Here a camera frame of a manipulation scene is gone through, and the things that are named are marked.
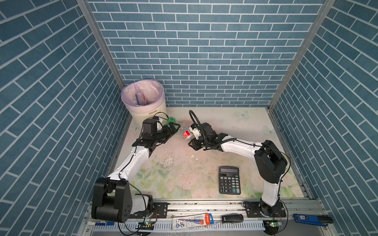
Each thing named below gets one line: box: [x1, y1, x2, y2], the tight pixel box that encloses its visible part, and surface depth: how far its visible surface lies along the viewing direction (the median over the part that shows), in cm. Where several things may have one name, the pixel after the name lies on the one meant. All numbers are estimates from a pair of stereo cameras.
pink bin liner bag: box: [121, 79, 165, 107], surface depth 98 cm
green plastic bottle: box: [166, 116, 177, 126], surface depth 110 cm
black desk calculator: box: [218, 165, 241, 195], surface depth 84 cm
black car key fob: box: [221, 214, 244, 223], surface depth 70 cm
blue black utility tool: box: [292, 213, 334, 227], surface depth 71 cm
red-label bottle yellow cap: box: [181, 129, 192, 140], surface depth 88 cm
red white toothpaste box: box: [172, 212, 215, 231], surface depth 71 cm
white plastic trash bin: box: [120, 79, 168, 130], surface depth 96 cm
